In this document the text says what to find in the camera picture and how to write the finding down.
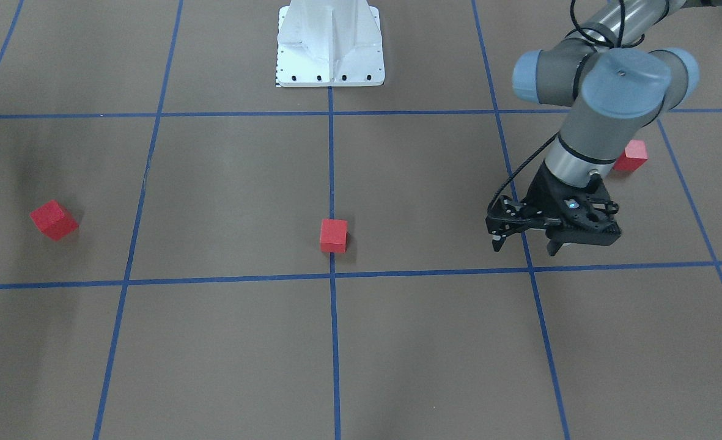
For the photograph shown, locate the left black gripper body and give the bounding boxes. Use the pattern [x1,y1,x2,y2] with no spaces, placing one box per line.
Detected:
[485,164,622,247]

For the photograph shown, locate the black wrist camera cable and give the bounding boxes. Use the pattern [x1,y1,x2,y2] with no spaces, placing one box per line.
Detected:
[487,0,649,211]

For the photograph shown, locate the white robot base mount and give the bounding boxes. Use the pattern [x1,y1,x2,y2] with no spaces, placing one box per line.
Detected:
[275,1,386,87]

